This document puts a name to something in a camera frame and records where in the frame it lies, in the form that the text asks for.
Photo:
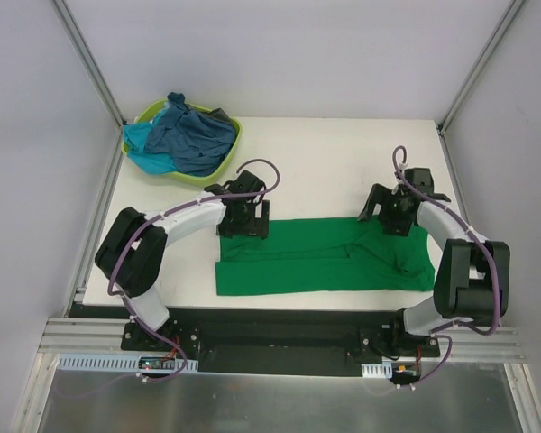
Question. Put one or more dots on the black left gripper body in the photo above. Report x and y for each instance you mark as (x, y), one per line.
(244, 228)

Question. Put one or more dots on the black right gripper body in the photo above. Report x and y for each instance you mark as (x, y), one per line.
(391, 221)

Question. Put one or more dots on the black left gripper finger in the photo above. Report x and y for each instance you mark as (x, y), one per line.
(262, 211)
(256, 228)

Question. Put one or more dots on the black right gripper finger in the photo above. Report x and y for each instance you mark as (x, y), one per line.
(398, 225)
(375, 202)

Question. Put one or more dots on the green t shirt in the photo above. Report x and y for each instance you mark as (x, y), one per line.
(324, 254)

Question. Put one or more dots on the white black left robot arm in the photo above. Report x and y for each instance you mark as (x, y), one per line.
(132, 251)

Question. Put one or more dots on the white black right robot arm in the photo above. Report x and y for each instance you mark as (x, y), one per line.
(471, 287)

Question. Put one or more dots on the dark blue t shirt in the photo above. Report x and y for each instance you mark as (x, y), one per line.
(196, 143)

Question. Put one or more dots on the grey t shirt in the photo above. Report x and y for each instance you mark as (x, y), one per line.
(220, 115)

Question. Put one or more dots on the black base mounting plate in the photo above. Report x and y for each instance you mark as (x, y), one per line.
(315, 362)

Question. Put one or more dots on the teal t shirt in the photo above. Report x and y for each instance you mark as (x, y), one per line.
(135, 137)

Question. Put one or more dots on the right aluminium frame post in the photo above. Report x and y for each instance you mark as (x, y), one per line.
(496, 38)

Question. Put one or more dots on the aluminium frame post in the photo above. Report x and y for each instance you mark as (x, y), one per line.
(496, 38)
(87, 58)

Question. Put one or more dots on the right white slotted cable duct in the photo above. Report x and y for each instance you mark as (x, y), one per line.
(383, 370)

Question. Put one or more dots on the white slotted cable duct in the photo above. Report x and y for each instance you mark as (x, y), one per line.
(383, 370)
(125, 364)

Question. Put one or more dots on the left white slotted cable duct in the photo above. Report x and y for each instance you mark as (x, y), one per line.
(125, 364)

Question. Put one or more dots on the left aluminium frame post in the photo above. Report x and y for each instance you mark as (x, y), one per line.
(87, 58)

